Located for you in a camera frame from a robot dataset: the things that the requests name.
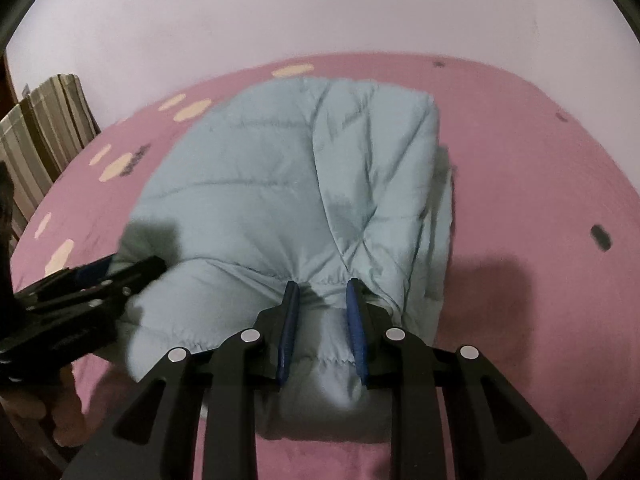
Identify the person's left hand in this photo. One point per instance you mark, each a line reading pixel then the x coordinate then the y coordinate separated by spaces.
pixel 60 405

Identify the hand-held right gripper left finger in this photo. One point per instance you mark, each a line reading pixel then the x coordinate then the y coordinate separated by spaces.
pixel 287 330

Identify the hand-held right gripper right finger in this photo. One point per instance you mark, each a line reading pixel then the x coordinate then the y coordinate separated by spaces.
pixel 356 330

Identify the light blue puffer jacket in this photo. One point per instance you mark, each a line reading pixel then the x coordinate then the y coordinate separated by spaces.
pixel 250 185

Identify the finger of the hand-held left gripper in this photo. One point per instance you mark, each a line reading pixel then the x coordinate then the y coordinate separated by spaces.
pixel 95 270
pixel 140 272

